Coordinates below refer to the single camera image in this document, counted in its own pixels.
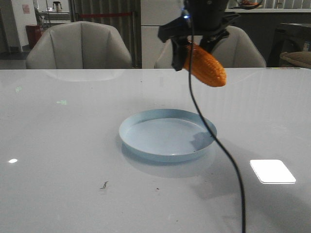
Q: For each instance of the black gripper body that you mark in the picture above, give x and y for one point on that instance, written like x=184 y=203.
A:
x=198 y=17

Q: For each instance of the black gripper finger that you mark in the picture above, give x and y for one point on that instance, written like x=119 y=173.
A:
x=180 y=51
x=208 y=42

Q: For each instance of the orange plastic corn cob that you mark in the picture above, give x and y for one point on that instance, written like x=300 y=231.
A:
x=206 y=68

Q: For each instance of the light blue round plate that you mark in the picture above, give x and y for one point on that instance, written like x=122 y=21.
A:
x=167 y=135

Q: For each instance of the right beige upholstered chair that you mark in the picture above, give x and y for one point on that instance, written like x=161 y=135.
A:
x=235 y=51

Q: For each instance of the beige upholstered chair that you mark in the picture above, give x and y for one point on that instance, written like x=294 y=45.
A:
x=235 y=51
x=80 y=45

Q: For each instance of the white cabinet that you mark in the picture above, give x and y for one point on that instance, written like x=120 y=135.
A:
x=155 y=13

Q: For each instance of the fruit bowl on counter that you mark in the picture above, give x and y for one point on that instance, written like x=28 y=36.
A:
x=249 y=4

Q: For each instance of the grey counter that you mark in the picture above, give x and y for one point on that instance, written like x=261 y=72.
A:
x=260 y=24

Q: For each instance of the dark side table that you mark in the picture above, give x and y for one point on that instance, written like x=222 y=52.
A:
x=289 y=37

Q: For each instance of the tan cushion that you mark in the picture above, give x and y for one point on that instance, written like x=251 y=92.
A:
x=297 y=59

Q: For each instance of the left beige upholstered chair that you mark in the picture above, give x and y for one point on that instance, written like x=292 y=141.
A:
x=80 y=45

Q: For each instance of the red barrier belt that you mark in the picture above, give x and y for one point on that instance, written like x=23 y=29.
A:
x=104 y=15

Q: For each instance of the red bin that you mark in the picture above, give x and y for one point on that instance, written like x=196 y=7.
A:
x=33 y=34

